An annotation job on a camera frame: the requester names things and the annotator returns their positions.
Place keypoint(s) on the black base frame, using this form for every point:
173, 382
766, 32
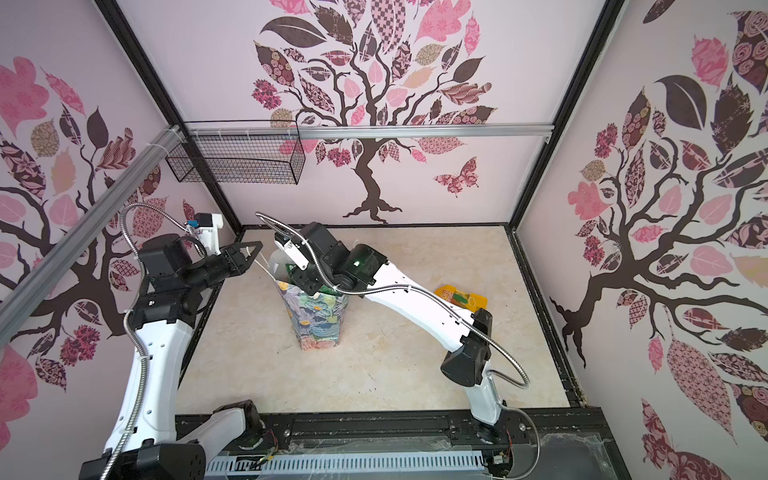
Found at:
537, 443

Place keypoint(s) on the aluminium rail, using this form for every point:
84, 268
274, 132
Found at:
20, 304
380, 132

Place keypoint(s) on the white slotted cable duct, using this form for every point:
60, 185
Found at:
313, 465

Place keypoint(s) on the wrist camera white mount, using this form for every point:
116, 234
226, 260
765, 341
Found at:
206, 228
292, 251

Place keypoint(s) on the yellow snack bag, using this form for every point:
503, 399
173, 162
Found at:
465, 300

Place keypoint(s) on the aluminium rail left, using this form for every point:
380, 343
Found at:
20, 304

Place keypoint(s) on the black wire basket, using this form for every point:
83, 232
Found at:
244, 152

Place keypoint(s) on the green snack bag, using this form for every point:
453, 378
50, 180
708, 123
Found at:
327, 291

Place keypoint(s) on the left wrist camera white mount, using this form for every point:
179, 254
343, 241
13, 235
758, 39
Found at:
206, 228

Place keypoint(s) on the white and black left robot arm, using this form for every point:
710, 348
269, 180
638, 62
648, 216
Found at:
144, 442

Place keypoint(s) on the floral paper bag white handles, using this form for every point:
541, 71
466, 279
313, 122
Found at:
316, 320

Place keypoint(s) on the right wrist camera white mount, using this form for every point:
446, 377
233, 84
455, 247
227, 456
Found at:
292, 251

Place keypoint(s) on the aluminium rail back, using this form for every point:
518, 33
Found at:
380, 132

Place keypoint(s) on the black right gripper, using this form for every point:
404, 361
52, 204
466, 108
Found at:
303, 280

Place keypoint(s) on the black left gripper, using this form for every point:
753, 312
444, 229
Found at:
239, 264

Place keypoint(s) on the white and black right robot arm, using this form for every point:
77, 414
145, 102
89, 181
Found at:
462, 334

